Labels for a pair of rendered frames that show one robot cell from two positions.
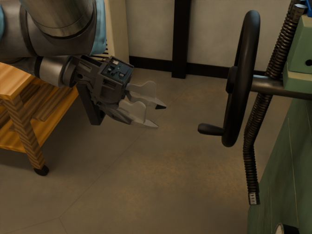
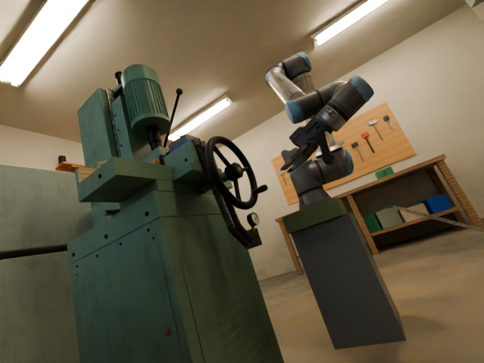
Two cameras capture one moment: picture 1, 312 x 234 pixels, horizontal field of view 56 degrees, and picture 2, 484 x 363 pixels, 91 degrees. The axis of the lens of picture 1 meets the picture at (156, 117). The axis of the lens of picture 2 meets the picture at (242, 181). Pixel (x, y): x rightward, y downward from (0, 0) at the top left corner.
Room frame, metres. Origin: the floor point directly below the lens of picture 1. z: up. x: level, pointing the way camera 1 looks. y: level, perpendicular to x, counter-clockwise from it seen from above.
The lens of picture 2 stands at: (1.32, 0.00, 0.53)
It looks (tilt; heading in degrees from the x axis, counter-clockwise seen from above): 16 degrees up; 192
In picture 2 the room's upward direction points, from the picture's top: 19 degrees counter-clockwise
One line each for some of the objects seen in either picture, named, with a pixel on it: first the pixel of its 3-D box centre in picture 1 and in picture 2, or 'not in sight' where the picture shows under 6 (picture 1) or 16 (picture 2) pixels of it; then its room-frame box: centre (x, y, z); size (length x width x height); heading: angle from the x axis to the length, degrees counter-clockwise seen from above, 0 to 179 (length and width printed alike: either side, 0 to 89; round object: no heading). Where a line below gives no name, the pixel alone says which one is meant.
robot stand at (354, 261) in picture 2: not in sight; (344, 272); (-0.08, 0.07, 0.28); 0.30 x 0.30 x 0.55; 77
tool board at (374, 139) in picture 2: not in sight; (333, 157); (-2.68, 0.75, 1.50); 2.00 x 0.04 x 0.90; 77
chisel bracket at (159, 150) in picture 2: not in sight; (157, 162); (0.42, -0.53, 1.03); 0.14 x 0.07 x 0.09; 74
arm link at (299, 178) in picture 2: not in sight; (305, 176); (-0.08, 0.08, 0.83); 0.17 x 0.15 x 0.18; 93
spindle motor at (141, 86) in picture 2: not in sight; (145, 101); (0.43, -0.51, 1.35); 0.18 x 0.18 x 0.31
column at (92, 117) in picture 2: not in sight; (117, 163); (0.36, -0.79, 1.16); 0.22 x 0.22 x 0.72; 74
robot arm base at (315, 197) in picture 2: not in sight; (312, 199); (-0.08, 0.07, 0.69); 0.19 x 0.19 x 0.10
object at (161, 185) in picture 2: not in sight; (180, 198); (0.45, -0.45, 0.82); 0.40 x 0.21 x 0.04; 164
